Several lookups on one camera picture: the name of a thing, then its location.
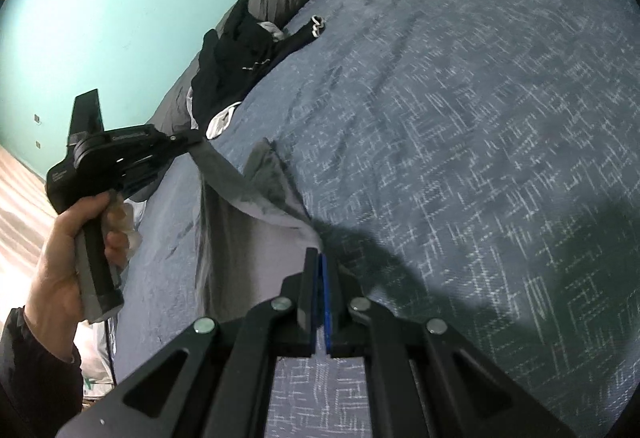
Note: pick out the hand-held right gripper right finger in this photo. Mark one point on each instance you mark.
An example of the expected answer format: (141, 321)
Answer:
(327, 308)

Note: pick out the person's left hand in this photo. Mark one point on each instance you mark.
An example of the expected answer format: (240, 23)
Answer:
(55, 268)

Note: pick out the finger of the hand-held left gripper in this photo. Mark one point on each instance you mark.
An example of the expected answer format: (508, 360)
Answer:
(180, 142)
(145, 175)

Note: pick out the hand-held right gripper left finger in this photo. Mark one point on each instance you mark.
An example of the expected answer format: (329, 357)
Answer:
(302, 290)

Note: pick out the clear plastic bag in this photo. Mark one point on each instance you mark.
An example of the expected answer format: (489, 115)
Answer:
(97, 368)

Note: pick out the person's left forearm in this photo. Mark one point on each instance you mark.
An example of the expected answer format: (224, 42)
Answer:
(35, 383)

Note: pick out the white garment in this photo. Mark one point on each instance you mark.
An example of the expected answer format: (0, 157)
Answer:
(222, 120)

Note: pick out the black long-sleeve garment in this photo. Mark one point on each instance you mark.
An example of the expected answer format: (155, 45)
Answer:
(225, 67)

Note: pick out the blue patterned bed cover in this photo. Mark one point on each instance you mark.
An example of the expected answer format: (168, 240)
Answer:
(450, 117)

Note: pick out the grey shorts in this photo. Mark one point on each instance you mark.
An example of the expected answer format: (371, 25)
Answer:
(250, 198)

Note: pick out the light grey garment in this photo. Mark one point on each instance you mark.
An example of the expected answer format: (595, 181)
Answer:
(272, 30)

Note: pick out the pink curtain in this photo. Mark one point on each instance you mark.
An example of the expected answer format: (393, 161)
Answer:
(20, 218)

